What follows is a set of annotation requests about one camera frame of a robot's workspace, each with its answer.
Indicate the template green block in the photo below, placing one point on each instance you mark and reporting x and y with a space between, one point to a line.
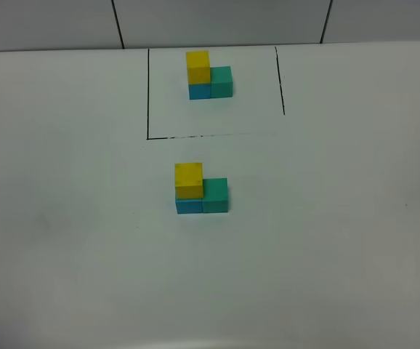
221 82

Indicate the template blue block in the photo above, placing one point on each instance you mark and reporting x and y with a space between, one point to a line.
199 91

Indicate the blue cube block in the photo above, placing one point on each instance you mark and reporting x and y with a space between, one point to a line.
189 205

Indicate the template yellow block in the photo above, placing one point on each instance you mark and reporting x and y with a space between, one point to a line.
198 67

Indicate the green cube block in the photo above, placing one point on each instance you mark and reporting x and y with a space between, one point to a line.
216 195

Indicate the yellow cube block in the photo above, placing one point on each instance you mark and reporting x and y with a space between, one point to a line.
188 180

